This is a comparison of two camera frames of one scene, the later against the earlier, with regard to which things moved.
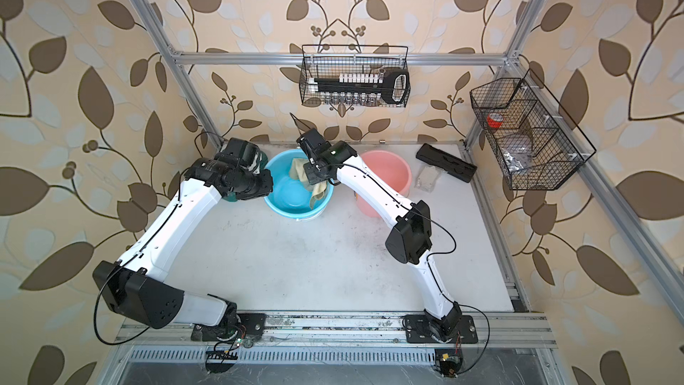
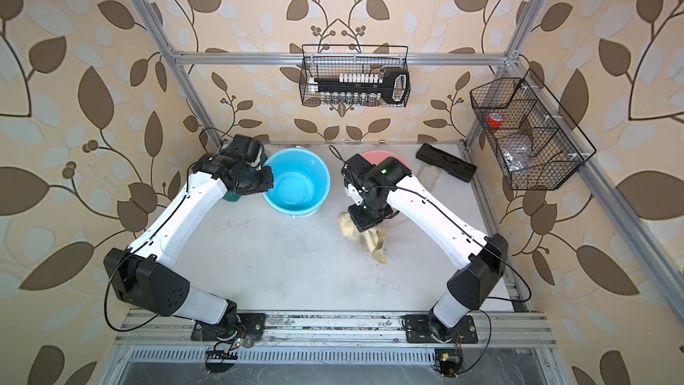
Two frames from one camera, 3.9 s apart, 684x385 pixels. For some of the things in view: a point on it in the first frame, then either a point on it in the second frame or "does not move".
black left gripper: x=266 y=185 does not move
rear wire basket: x=350 y=76 does not move
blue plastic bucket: x=290 y=197 does not move
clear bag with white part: x=427 y=177 does not move
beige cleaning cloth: x=298 y=173 → x=374 y=237
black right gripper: x=311 y=173 → x=362 y=223
